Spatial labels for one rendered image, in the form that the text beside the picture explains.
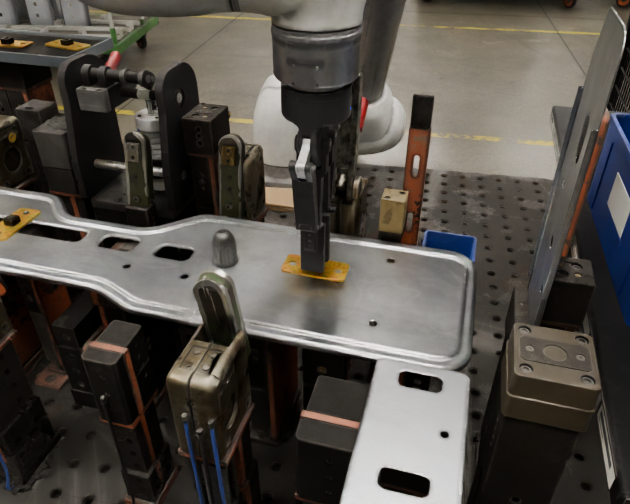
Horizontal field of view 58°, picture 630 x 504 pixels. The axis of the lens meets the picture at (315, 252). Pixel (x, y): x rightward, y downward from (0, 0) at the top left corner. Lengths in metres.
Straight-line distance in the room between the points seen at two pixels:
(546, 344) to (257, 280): 0.35
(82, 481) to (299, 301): 0.44
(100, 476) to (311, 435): 0.44
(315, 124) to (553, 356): 0.33
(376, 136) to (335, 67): 0.92
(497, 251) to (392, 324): 0.73
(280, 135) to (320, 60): 0.92
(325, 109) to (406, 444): 0.33
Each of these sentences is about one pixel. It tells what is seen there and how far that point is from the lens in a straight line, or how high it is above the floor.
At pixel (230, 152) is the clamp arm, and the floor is 1.09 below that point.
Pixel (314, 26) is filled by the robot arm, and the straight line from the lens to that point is 0.56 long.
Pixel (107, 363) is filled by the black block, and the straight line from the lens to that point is 0.68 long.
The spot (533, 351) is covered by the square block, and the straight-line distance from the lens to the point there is 0.59.
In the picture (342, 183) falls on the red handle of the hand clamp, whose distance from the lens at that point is 0.81.
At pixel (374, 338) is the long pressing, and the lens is 0.65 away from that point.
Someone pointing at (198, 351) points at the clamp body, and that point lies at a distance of 0.58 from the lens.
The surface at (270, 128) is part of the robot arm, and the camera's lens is 1.48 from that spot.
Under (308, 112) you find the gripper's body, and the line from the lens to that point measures 0.59.
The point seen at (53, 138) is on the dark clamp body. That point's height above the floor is 1.07.
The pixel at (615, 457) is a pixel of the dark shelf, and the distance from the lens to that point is 0.58.
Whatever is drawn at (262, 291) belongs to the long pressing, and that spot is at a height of 1.00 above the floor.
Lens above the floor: 1.45
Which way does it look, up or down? 35 degrees down
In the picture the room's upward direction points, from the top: straight up
